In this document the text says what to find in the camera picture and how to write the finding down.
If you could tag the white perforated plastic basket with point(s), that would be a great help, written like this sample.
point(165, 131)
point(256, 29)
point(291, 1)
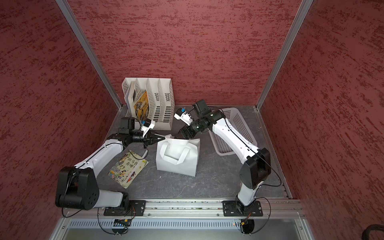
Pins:
point(232, 136)

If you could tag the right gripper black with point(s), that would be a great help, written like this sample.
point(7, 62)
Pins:
point(184, 130)

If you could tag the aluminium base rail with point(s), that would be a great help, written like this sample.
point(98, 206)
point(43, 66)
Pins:
point(208, 208)

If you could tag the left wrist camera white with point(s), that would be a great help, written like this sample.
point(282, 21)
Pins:
point(147, 125)

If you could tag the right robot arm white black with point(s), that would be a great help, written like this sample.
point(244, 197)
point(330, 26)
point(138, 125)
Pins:
point(256, 162)

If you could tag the white booklet in organizer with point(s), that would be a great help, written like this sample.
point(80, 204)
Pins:
point(130, 98)

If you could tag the white desktop file organizer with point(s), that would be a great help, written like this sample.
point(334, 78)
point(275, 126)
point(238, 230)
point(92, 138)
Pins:
point(160, 96)

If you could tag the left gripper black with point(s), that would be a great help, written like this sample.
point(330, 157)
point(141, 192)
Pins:
point(150, 138)

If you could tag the yellow book in organizer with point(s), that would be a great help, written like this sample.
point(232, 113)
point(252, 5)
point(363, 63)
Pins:
point(142, 106)

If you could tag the aluminium corner post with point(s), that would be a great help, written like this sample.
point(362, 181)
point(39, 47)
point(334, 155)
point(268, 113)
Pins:
point(80, 35)
point(289, 40)

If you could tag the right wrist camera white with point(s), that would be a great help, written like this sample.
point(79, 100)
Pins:
point(184, 115)

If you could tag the colourful children's book on table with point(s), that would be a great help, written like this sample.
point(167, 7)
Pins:
point(127, 168)

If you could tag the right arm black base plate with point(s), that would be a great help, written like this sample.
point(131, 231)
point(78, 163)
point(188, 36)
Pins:
point(236, 209)

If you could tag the left aluminium corner post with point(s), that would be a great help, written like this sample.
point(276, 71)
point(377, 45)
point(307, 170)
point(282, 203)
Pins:
point(80, 35)

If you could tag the right aluminium corner post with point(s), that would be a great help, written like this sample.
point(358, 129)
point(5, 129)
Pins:
point(289, 40)

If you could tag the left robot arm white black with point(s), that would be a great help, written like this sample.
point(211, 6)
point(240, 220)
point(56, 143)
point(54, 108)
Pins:
point(77, 186)

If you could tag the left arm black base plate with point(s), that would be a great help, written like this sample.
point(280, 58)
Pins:
point(135, 208)

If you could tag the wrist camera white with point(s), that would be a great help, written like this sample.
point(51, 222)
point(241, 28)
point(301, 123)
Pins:
point(147, 125)
point(184, 115)

